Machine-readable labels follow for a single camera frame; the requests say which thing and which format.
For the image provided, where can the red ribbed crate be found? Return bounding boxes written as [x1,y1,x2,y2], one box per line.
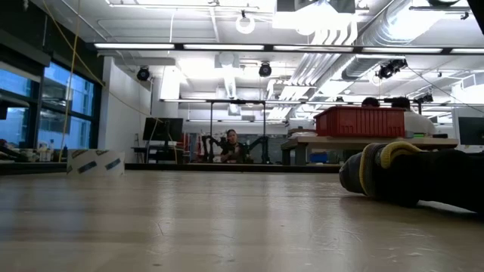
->
[313,106,407,138]

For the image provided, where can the black beam with light strips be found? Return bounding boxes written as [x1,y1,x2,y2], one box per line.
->
[86,42,484,55]

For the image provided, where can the black table frame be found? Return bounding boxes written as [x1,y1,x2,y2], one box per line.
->
[0,161,342,176]

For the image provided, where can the black gantry frame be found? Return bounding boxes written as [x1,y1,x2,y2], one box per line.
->
[209,99,267,164]

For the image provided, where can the black shelf table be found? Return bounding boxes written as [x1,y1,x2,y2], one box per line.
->
[0,138,69,164]

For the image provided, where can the wooden table green legs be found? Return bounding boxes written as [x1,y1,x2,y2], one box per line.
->
[280,134,460,166]

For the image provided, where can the black monitor desk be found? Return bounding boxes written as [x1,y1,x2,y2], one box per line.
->
[131,145,178,164]

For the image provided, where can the black framed window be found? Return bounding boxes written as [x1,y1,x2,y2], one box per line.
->
[0,60,103,153]

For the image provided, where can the thin black overhead wire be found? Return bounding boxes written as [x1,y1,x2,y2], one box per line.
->
[406,66,484,114]

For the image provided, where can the white ring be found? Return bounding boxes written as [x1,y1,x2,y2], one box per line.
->
[234,10,256,35]

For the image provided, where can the silver ventilation duct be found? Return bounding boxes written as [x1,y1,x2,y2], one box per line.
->
[355,0,455,47]

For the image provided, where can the black computer monitor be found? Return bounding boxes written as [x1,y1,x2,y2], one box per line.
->
[458,116,484,147]
[142,116,185,143]

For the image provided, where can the black ceiling camera cluster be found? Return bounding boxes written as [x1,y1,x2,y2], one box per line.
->
[376,58,408,80]

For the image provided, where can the black and yellow glove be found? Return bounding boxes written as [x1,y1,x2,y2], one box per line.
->
[339,141,484,215]

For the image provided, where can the yellow cord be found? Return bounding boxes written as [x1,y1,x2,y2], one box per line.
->
[379,141,424,170]

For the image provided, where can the yellow hanging cable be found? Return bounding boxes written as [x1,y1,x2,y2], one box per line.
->
[58,0,82,162]
[41,0,178,164]

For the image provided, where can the black overhead box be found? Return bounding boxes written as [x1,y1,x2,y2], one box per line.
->
[276,0,356,14]

